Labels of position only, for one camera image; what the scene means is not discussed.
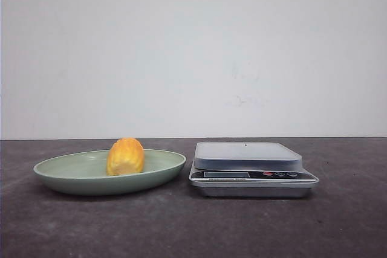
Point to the green oval plate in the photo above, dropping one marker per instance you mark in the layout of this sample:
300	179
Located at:
84	173

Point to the yellow corn cob piece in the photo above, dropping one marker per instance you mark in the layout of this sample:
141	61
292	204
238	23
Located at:
126	156

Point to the silver digital kitchen scale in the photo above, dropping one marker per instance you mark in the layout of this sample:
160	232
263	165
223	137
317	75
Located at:
249	169

